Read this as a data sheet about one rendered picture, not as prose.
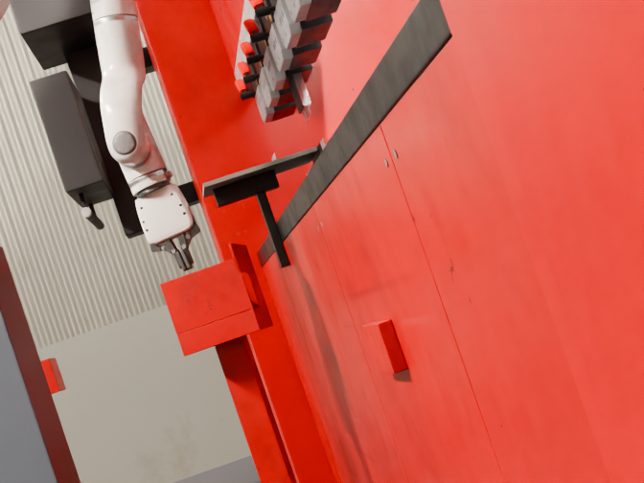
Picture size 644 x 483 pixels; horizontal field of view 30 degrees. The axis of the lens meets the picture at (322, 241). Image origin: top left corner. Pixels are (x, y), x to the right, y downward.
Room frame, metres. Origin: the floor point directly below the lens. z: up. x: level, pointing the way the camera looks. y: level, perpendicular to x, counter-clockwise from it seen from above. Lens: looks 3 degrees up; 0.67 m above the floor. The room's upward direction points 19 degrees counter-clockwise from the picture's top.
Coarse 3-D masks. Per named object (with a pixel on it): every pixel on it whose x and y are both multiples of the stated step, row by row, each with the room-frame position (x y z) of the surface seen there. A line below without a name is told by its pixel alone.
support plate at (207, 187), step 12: (288, 156) 2.62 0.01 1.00; (300, 156) 2.63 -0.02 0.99; (312, 156) 2.70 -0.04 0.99; (252, 168) 2.61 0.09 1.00; (264, 168) 2.62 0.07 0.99; (276, 168) 2.69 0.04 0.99; (288, 168) 2.76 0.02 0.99; (216, 180) 2.60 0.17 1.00; (228, 180) 2.61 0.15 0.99; (204, 192) 2.67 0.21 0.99
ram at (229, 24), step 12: (216, 0) 3.37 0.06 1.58; (228, 0) 3.09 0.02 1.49; (240, 0) 2.87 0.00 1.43; (216, 12) 3.48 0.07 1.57; (228, 12) 3.18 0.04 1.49; (240, 12) 2.95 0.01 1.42; (252, 12) 2.73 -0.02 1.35; (228, 24) 3.27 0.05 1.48; (240, 24) 3.02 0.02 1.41; (228, 36) 3.37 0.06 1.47; (228, 48) 3.47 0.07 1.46; (240, 72) 3.39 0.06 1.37
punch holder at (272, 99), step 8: (256, 48) 2.86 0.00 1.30; (256, 64) 2.96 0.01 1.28; (264, 72) 2.86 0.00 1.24; (264, 80) 2.90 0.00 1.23; (264, 88) 2.93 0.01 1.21; (288, 88) 2.87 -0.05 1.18; (264, 96) 2.98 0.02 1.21; (272, 96) 2.87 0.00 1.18; (280, 96) 2.88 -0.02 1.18; (288, 96) 2.92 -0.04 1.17; (272, 104) 2.96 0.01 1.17; (280, 104) 2.99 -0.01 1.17
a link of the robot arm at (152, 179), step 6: (150, 174) 2.36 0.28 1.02; (156, 174) 2.37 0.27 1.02; (162, 174) 2.37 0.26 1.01; (168, 174) 2.40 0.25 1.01; (138, 180) 2.36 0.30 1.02; (144, 180) 2.36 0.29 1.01; (150, 180) 2.36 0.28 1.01; (156, 180) 2.36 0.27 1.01; (162, 180) 2.37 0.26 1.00; (168, 180) 2.40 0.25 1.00; (132, 186) 2.38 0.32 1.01; (138, 186) 2.37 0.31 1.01; (144, 186) 2.36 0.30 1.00; (150, 186) 2.37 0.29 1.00; (156, 186) 2.37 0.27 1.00; (132, 192) 2.39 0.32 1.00; (138, 192) 2.38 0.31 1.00
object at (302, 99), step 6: (300, 72) 2.67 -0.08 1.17; (294, 78) 2.67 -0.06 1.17; (300, 78) 2.67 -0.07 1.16; (294, 84) 2.68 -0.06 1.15; (300, 84) 2.67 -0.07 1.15; (294, 90) 2.71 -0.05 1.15; (300, 90) 2.67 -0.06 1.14; (306, 90) 2.67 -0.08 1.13; (294, 96) 2.74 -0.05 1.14; (300, 96) 2.67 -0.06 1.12; (306, 96) 2.67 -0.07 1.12; (300, 102) 2.69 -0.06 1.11; (306, 102) 2.67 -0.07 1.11; (300, 108) 2.72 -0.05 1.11; (306, 108) 2.70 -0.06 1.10; (306, 114) 2.73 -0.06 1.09; (306, 120) 2.76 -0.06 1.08
